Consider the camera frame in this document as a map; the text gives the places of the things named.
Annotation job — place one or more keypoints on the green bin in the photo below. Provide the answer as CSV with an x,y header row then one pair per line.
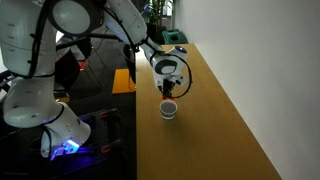
x,y
173,36

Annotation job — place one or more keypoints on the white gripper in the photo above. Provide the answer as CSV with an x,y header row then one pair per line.
x,y
180,80

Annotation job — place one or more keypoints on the green potted plant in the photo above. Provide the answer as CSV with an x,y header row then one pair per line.
x,y
158,10

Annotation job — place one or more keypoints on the orange marker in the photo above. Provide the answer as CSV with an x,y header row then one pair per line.
x,y
173,98

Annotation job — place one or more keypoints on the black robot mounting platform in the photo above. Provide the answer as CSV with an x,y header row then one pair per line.
x,y
100,133

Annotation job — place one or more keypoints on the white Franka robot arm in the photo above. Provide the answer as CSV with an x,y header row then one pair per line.
x,y
30,100

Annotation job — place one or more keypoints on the white mug with green band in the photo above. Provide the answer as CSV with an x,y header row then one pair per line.
x,y
168,115

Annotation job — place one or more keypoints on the black chair with orange seat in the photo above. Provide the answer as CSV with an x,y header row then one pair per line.
x,y
68,70

